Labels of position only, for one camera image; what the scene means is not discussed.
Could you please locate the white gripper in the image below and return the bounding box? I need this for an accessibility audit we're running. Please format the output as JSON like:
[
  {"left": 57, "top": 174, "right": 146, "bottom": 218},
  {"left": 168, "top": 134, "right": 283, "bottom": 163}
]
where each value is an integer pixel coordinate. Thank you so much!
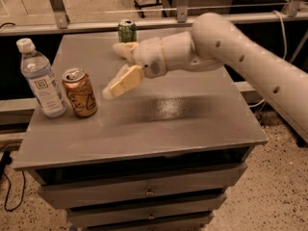
[{"left": 102, "top": 38, "right": 167, "bottom": 100}]

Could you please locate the orange soda can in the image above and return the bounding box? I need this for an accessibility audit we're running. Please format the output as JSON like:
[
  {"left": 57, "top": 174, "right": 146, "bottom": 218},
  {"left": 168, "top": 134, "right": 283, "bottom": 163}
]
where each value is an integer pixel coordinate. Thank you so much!
[{"left": 63, "top": 67, "right": 97, "bottom": 117}]

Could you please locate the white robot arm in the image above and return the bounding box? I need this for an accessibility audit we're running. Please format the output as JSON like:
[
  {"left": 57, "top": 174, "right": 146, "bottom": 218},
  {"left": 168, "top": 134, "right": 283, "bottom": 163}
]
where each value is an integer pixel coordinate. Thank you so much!
[{"left": 102, "top": 13, "right": 308, "bottom": 141}]

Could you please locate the green soda can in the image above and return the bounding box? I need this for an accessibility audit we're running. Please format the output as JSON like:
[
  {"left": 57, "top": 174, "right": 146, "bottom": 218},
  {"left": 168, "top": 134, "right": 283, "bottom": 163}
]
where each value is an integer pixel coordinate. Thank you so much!
[{"left": 117, "top": 19, "right": 137, "bottom": 42}]

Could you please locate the clear blue plastic water bottle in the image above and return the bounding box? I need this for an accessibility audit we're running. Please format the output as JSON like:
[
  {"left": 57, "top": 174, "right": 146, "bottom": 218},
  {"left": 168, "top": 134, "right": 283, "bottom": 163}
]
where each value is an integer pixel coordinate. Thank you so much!
[{"left": 16, "top": 38, "right": 66, "bottom": 117}]

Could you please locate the black stand base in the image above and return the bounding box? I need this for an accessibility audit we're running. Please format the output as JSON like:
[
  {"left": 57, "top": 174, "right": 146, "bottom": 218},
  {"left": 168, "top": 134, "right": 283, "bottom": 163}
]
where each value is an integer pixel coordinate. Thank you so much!
[{"left": 133, "top": 0, "right": 163, "bottom": 18}]

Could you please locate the grey drawer cabinet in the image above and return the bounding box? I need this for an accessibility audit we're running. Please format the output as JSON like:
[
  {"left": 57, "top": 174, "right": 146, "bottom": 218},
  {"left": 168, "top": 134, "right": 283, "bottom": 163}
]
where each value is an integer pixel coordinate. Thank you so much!
[{"left": 13, "top": 26, "right": 270, "bottom": 231}]

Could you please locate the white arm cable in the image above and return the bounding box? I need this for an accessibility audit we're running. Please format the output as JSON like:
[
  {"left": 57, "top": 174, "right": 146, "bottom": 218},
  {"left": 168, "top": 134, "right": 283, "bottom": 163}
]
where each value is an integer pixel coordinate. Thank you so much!
[{"left": 248, "top": 10, "right": 289, "bottom": 109}]

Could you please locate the black floor cable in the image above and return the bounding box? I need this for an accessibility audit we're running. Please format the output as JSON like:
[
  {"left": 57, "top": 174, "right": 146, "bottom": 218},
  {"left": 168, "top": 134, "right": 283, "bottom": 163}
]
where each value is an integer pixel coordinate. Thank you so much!
[{"left": 0, "top": 141, "right": 27, "bottom": 212}]

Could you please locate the grey metal rail frame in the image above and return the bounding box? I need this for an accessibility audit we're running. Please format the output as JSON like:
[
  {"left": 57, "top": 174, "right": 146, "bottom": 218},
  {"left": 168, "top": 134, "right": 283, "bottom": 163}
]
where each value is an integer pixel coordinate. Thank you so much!
[{"left": 0, "top": 0, "right": 308, "bottom": 35}]

